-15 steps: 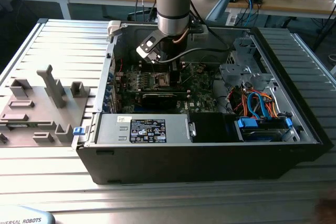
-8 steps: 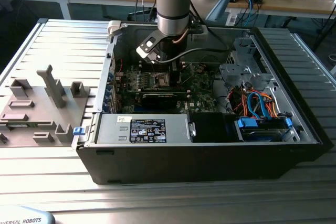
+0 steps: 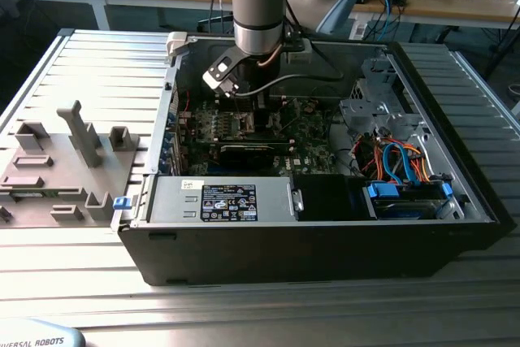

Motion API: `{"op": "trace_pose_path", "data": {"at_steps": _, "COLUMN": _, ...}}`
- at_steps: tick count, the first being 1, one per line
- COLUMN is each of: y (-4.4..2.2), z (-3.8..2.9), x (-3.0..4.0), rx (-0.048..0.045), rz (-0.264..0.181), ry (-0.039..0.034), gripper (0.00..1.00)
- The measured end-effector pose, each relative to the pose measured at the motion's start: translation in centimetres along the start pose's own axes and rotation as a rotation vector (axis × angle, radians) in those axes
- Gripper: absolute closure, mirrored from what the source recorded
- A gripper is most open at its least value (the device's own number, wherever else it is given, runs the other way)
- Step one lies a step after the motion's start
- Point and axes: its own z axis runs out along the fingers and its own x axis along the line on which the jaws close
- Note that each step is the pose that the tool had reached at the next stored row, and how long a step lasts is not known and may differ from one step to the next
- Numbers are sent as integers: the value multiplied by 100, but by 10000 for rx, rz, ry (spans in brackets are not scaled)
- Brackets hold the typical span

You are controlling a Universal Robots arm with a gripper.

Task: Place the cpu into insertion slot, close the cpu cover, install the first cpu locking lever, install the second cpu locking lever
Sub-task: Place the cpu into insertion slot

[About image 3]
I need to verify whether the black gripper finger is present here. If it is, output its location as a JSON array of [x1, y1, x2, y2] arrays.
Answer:
[[252, 93, 270, 133]]

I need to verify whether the metal socket cover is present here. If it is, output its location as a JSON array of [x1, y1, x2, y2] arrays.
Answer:
[[268, 98, 301, 137]]

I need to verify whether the CPU socket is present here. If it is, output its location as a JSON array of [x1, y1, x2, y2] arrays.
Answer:
[[238, 112, 280, 137]]

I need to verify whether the black graphics card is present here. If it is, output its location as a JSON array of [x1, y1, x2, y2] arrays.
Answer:
[[219, 141, 288, 169]]

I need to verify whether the green motherboard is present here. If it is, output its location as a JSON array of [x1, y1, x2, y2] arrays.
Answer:
[[178, 97, 338, 177]]

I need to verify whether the grey metal disk bay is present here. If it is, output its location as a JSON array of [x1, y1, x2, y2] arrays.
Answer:
[[337, 56, 426, 143]]

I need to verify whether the black plastic shroud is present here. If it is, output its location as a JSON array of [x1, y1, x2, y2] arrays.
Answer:
[[292, 174, 369, 222]]

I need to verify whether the white power adapter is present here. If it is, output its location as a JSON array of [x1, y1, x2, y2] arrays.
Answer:
[[349, 17, 370, 41]]

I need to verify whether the grey power supply unit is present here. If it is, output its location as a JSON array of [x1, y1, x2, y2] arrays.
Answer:
[[144, 176, 300, 224]]

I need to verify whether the black open PC case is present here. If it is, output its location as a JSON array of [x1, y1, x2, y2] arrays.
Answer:
[[110, 32, 516, 287]]

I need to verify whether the hard disk in blue carrier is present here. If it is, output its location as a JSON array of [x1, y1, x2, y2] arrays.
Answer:
[[363, 181, 455, 221]]

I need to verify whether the grey parts rack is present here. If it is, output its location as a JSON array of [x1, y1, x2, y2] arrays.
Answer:
[[0, 99, 141, 229]]

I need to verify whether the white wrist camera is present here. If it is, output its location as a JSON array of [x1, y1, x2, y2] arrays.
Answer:
[[201, 48, 245, 99]]

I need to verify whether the thick black camera cable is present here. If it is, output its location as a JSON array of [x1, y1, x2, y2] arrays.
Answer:
[[234, 36, 346, 98]]

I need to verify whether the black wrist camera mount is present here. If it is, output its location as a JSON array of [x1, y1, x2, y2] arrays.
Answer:
[[282, 28, 314, 54]]

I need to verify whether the thin red wire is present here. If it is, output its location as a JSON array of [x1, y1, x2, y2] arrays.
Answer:
[[178, 89, 193, 115]]

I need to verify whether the orange wire bundle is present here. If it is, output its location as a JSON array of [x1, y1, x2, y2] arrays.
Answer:
[[359, 138, 431, 185]]

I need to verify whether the blue data wire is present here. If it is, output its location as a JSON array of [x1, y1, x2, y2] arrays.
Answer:
[[381, 141, 422, 184]]

